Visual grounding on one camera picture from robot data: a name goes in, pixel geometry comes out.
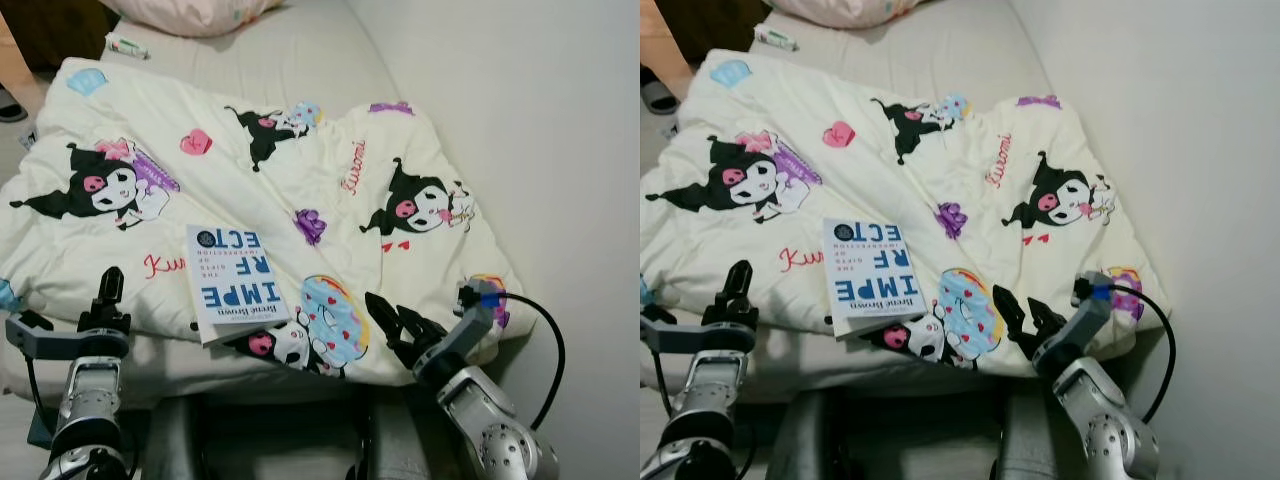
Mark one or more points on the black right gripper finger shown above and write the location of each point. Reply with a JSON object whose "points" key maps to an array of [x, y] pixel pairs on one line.
{"points": [[420, 322], [1042, 315], [1010, 312], [385, 318]]}

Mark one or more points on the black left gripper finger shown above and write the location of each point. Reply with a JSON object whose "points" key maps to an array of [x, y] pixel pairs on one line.
{"points": [[114, 285], [744, 282], [101, 302], [729, 300]]}

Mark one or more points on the white book with blue letters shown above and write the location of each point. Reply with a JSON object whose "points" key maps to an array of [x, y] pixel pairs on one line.
{"points": [[875, 275], [235, 285]]}

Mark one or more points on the cream cartoon print blanket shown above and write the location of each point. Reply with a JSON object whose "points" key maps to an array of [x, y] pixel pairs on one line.
{"points": [[900, 190], [250, 200]]}

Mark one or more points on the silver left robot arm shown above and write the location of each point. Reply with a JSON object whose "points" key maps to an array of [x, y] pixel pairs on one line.
{"points": [[88, 410], [710, 410]]}

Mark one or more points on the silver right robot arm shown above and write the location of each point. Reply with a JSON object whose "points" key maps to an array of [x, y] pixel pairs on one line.
{"points": [[1105, 420], [490, 420]]}

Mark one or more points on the grey robot right leg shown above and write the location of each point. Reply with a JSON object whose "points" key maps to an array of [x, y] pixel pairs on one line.
{"points": [[390, 440], [1020, 440]]}

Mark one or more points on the grey robot leg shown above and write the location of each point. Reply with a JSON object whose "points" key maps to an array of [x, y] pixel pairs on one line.
{"points": [[1020, 440], [390, 440], [800, 440]]}

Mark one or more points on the grey robot left leg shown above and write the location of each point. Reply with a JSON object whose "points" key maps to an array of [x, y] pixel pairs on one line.
{"points": [[800, 440]]}

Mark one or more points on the grey slide slipper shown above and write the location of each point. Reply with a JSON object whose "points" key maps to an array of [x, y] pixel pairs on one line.
{"points": [[655, 95], [10, 105]]}

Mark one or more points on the white and green tube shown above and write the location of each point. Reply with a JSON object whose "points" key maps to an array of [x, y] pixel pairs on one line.
{"points": [[775, 38], [127, 46]]}

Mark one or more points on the person in black shorts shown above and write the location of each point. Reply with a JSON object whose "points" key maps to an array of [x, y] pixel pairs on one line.
{"points": [[15, 60], [660, 45]]}

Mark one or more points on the mattress with beige sheet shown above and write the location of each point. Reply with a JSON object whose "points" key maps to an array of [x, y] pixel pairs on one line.
{"points": [[300, 70], [950, 60]]}

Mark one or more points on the pink pillow with dots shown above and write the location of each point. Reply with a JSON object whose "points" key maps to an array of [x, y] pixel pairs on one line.
{"points": [[190, 15], [850, 10]]}

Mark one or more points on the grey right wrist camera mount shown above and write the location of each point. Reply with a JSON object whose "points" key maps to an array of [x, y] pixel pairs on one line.
{"points": [[1080, 315], [470, 320]]}

